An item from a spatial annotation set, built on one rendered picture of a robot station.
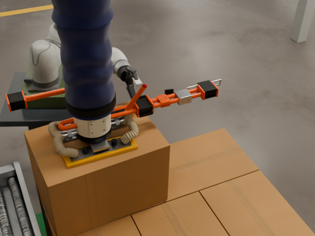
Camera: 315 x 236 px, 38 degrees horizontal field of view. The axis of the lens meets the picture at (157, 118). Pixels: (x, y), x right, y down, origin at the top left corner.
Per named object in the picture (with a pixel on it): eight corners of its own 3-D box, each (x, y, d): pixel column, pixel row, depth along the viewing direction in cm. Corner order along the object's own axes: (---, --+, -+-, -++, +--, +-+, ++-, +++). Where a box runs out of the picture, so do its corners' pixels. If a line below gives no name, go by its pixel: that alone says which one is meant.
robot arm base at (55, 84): (28, 73, 280) (27, 66, 276) (64, 75, 279) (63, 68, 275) (20, 92, 266) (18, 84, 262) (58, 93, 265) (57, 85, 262)
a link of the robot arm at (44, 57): (26, 80, 265) (19, 48, 250) (41, 63, 278) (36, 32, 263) (50, 86, 261) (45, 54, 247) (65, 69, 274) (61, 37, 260)
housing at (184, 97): (179, 106, 224) (179, 99, 221) (173, 98, 229) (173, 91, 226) (191, 102, 226) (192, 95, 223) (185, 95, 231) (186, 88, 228)
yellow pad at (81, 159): (67, 169, 204) (66, 161, 201) (61, 154, 211) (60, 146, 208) (138, 149, 214) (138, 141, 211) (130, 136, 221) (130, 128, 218)
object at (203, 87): (203, 100, 227) (204, 92, 224) (196, 92, 232) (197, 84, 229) (217, 97, 230) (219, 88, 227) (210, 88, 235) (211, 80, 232)
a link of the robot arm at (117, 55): (132, 69, 249) (111, 80, 248) (123, 55, 260) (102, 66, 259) (125, 54, 241) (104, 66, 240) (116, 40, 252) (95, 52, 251)
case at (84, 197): (58, 242, 221) (47, 187, 195) (35, 186, 248) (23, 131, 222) (167, 199, 243) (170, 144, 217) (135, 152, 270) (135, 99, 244)
